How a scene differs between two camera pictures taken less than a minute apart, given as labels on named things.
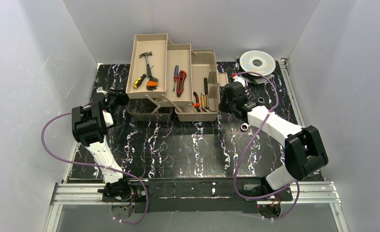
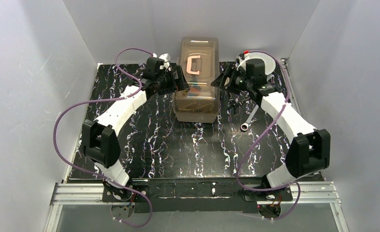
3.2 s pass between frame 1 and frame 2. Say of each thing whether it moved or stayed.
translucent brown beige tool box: moved
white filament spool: stayed
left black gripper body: moved
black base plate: stayed
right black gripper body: moved
